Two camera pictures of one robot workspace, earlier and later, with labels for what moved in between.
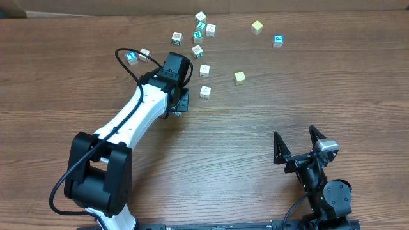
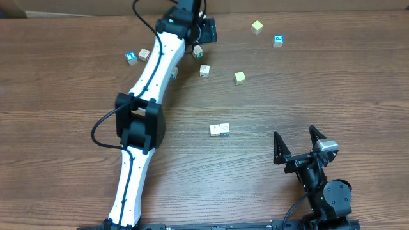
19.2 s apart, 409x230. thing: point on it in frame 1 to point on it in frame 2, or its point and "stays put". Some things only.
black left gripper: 185,91 to 209,32
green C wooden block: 197,52 stays put
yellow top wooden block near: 239,78 stays put
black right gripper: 282,155 stays put
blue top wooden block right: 278,41 stays put
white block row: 205,92 to 215,130
